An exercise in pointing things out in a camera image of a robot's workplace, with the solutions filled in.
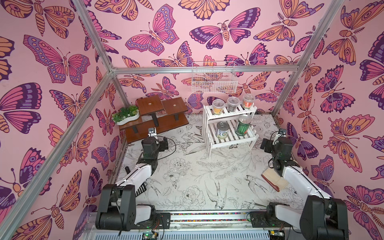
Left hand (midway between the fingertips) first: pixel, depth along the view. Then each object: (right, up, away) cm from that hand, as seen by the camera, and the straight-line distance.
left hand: (159, 136), depth 90 cm
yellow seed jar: (+34, +17, -10) cm, 40 cm away
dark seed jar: (+42, +18, -9) cm, 47 cm away
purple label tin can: (+38, +5, -4) cm, 38 cm away
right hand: (+66, -2, -4) cm, 66 cm away
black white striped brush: (-8, -29, -6) cm, 31 cm away
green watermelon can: (+49, +5, -4) cm, 49 cm away
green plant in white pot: (-21, +13, +2) cm, 25 cm away
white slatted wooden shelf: (+44, +5, +5) cm, 44 cm away
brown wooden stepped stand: (-3, +15, +29) cm, 33 cm away
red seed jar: (+51, +21, -8) cm, 56 cm away
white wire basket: (+35, +37, +16) cm, 53 cm away
